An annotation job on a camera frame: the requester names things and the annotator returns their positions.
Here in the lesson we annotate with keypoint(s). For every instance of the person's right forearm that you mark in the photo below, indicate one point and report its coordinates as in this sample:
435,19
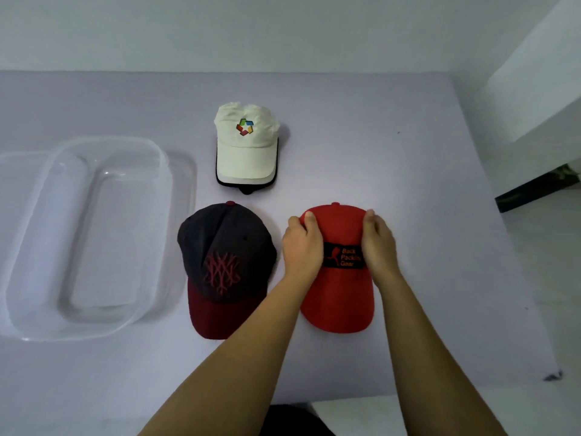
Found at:
426,358

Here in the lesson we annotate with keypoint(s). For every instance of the clear plastic container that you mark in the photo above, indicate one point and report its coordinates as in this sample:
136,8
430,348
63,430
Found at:
86,240

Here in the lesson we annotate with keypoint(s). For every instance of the person's left forearm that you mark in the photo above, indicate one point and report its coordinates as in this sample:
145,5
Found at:
236,358

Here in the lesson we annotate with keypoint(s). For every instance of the dark grey cap maroon brim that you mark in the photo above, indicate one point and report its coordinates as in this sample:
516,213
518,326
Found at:
222,267

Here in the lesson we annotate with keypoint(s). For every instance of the person's right hand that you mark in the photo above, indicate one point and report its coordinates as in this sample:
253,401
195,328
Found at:
379,254

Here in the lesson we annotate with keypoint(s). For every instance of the red cap with black patch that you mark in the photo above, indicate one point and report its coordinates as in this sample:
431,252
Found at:
338,299

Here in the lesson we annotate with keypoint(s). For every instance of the person's left thumb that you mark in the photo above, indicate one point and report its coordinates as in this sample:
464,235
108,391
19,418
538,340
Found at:
311,222

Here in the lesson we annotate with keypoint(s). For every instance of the person's left hand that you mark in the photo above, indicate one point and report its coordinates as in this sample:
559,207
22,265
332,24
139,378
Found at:
302,254

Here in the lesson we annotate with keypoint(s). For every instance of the dark patterned strip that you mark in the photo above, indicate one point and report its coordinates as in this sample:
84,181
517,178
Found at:
531,188

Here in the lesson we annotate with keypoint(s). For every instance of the person's black clothing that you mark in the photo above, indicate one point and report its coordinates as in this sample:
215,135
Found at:
293,422

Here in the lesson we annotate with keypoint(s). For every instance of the white cap with colourful logo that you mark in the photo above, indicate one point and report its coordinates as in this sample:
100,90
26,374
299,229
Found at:
247,154

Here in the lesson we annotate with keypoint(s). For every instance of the person's right thumb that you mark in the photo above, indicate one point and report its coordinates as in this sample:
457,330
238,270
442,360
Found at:
368,221

